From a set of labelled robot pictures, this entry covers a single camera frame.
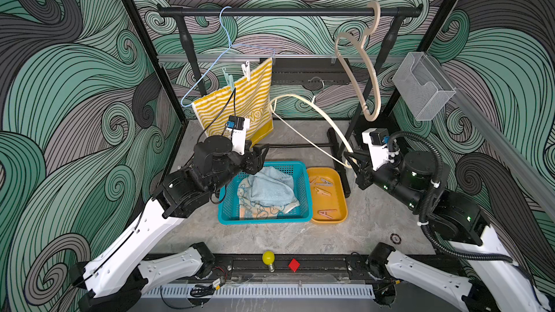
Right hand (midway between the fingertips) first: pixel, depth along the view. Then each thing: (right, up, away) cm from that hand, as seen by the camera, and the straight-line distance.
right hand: (346, 152), depth 56 cm
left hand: (-23, +3, +2) cm, 24 cm away
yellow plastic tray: (+3, -21, +32) cm, 38 cm away
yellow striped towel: (-28, +18, +21) cm, 39 cm away
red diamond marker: (-12, -40, +17) cm, 45 cm away
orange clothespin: (+2, -20, +34) cm, 39 cm away
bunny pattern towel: (-29, -25, +27) cm, 47 cm away
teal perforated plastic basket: (-37, -26, +27) cm, 53 cm away
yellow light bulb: (-21, -38, +16) cm, 46 cm away
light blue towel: (-20, -16, +27) cm, 37 cm away
